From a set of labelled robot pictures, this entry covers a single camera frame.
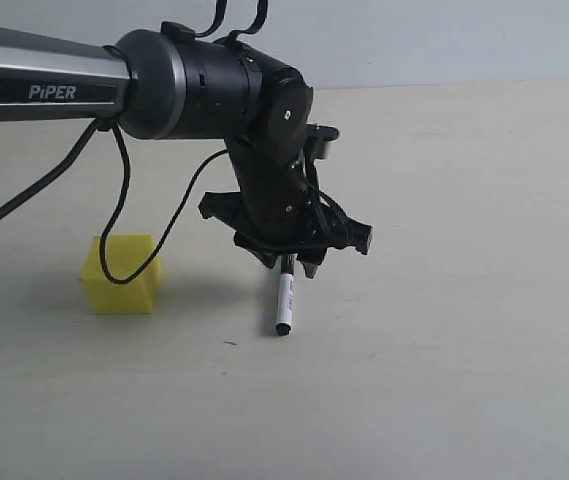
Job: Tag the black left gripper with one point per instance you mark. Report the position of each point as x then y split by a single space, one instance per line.
280 209

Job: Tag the black and white marker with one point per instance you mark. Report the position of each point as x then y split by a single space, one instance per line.
284 313

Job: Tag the yellow foam cube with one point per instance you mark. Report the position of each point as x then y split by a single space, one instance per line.
124 255

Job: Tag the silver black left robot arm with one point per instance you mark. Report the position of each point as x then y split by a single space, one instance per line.
169 84

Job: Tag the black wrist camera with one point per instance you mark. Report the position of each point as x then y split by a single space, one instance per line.
319 139

